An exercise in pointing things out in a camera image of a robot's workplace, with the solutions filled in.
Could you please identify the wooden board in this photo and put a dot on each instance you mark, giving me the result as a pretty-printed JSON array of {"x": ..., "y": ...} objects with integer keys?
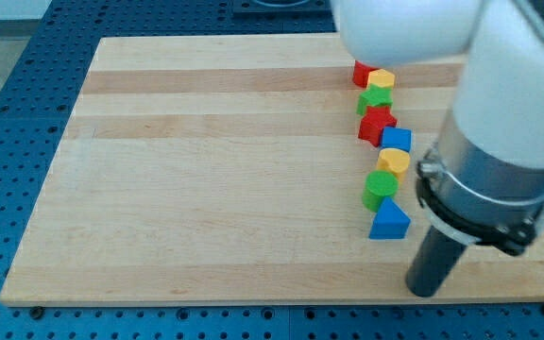
[{"x": 212, "y": 170}]

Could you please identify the green cylinder block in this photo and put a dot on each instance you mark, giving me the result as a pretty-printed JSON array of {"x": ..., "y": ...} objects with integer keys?
[{"x": 379, "y": 185}]

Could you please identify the red star block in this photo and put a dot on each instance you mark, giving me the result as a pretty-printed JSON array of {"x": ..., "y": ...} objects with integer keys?
[{"x": 375, "y": 120}]

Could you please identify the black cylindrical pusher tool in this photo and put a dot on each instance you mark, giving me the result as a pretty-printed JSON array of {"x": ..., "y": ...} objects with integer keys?
[{"x": 436, "y": 257}]

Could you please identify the yellow heart block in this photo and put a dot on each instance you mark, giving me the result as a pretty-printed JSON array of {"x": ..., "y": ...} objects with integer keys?
[{"x": 394, "y": 161}]

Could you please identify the blue cube block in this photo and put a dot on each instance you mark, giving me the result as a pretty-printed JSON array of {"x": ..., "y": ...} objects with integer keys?
[{"x": 396, "y": 137}]

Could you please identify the yellow hexagon block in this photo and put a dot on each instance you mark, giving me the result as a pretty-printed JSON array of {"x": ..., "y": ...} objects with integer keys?
[{"x": 381, "y": 78}]

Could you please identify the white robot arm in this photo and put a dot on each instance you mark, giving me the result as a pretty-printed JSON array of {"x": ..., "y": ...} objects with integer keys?
[{"x": 482, "y": 181}]

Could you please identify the blue triangle block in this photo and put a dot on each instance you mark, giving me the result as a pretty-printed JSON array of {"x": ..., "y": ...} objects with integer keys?
[{"x": 390, "y": 222}]

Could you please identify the red cylinder block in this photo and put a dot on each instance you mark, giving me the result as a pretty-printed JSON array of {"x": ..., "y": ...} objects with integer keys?
[{"x": 361, "y": 72}]

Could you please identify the green star block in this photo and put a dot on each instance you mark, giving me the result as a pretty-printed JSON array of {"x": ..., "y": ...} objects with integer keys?
[{"x": 374, "y": 96}]

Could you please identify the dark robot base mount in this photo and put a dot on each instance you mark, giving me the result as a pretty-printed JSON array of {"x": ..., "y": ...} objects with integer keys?
[{"x": 245, "y": 8}]

